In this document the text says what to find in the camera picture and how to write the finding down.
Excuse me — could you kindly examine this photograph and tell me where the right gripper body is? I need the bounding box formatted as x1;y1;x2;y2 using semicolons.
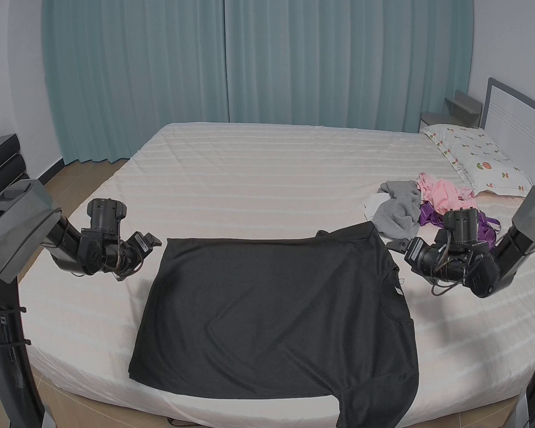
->
403;236;429;272

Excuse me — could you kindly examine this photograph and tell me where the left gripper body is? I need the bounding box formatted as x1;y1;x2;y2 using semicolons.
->
121;231;150;265

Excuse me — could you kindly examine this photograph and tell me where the black T-shirt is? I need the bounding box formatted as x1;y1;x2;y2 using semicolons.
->
128;221;420;428

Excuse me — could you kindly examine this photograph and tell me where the bed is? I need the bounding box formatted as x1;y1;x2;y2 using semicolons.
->
15;78;535;423

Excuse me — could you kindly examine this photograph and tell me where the grey garment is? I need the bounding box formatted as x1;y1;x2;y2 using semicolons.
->
374;180;422;239

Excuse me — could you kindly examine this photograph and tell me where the purple garment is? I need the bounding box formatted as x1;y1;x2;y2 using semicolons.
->
420;201;502;245

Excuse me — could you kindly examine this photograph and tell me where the white garment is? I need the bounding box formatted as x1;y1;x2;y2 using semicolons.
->
364;192;391;220

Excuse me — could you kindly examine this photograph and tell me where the pink garment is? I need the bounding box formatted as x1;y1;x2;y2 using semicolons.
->
417;172;477;215

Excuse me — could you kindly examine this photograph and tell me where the white printed pillow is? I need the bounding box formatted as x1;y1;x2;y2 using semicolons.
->
420;124;533;195

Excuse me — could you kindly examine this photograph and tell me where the grey bedside table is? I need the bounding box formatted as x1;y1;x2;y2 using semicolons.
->
421;89;483;129

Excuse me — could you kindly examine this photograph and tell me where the black chest of drawers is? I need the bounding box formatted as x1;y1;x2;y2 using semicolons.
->
0;134;28;215

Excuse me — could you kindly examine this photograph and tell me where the blue-green curtain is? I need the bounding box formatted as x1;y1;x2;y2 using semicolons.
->
41;0;474;165

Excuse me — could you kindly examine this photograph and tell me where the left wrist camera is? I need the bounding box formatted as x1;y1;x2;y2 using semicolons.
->
87;198;128;240

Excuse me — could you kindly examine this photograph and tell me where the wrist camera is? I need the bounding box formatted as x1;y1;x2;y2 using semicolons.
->
443;208;479;244
87;198;128;240

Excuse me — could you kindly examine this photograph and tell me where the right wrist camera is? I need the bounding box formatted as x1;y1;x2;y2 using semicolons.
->
443;208;479;244

